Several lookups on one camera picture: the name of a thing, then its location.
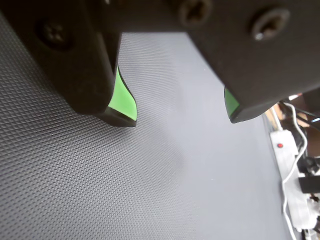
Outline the dark grey textured mat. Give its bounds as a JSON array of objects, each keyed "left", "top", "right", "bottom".
[{"left": 0, "top": 12, "right": 298, "bottom": 240}]

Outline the black plug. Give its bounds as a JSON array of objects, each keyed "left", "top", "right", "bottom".
[{"left": 297, "top": 176, "right": 320, "bottom": 195}]

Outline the white power strip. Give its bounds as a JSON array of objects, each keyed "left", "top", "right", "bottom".
[{"left": 269, "top": 129, "right": 320, "bottom": 232}]

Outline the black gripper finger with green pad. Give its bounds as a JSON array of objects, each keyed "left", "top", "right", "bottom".
[
  {"left": 179, "top": 0, "right": 320, "bottom": 124},
  {"left": 0, "top": 0, "right": 138, "bottom": 128}
]

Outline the white cable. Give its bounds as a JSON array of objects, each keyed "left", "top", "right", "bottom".
[{"left": 281, "top": 101, "right": 309, "bottom": 240}]

